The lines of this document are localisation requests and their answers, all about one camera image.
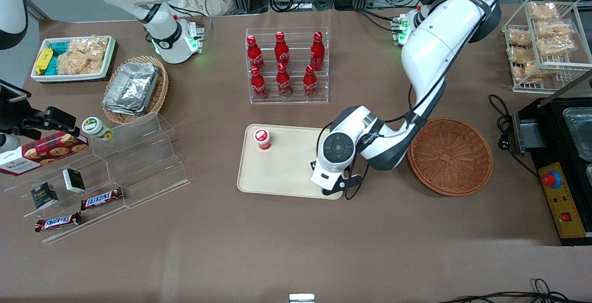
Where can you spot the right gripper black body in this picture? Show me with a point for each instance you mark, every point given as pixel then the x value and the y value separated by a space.
pixel 28 121

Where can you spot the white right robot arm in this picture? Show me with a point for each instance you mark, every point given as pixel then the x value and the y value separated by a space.
pixel 162 30

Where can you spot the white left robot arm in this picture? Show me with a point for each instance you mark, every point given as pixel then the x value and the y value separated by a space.
pixel 434 48

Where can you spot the beige plastic tray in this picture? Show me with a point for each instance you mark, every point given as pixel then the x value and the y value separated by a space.
pixel 282 169

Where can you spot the round brown wicker basket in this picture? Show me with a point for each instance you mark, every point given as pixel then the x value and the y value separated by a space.
pixel 453 159

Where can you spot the oval light wicker basket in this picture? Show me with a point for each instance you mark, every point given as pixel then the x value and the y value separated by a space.
pixel 161 85

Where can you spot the red tartan cookie box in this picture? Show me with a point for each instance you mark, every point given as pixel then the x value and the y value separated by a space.
pixel 46 152

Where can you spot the green lidded white cup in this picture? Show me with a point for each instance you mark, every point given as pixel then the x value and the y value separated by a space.
pixel 95 127

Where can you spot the white rectangular plastic bin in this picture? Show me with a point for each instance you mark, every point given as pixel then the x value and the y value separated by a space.
pixel 41 77

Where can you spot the yellow snack packet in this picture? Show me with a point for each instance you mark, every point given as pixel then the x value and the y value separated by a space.
pixel 43 60

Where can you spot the small black carton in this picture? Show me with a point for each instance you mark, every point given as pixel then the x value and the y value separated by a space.
pixel 74 180
pixel 44 195

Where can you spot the clear bag of crackers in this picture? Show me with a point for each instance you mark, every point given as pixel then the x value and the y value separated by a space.
pixel 83 55

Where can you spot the teal snack packet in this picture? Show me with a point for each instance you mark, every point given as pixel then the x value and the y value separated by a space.
pixel 58 48

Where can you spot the stack of foil containers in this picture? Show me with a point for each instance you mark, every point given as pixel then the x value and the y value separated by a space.
pixel 132 88

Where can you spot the snickers chocolate bar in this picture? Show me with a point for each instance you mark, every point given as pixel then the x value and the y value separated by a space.
pixel 101 199
pixel 58 222

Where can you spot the red lidded small cup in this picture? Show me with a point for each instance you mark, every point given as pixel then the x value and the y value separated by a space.
pixel 262 139

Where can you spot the clear acrylic stepped stand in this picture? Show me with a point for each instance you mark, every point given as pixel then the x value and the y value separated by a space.
pixel 138 173

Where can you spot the clear acrylic bottle rack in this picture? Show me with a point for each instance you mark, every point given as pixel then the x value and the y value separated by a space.
pixel 289 97

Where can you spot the red cola bottle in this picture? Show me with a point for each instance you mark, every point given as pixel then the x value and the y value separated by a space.
pixel 317 51
pixel 258 84
pixel 310 83
pixel 255 53
pixel 281 48
pixel 283 82

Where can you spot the red emergency stop button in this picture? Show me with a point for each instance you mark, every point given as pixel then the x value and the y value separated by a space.
pixel 551 179

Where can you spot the black machine with yellow panel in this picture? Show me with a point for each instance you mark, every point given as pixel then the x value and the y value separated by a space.
pixel 550 132

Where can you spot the steel pan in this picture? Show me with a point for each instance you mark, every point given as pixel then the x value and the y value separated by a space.
pixel 580 132

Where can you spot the grey diagonal metal bar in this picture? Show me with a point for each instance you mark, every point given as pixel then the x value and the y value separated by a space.
pixel 566 88

